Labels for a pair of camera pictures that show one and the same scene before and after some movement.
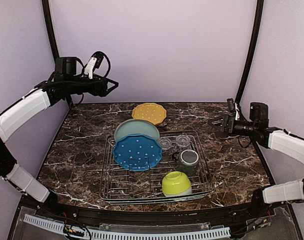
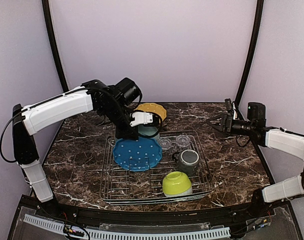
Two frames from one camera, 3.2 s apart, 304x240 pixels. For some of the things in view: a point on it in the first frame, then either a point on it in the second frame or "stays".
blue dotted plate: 137,152 stays
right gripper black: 227,125 stays
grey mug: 187,161 stays
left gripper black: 104,86 to 126,133
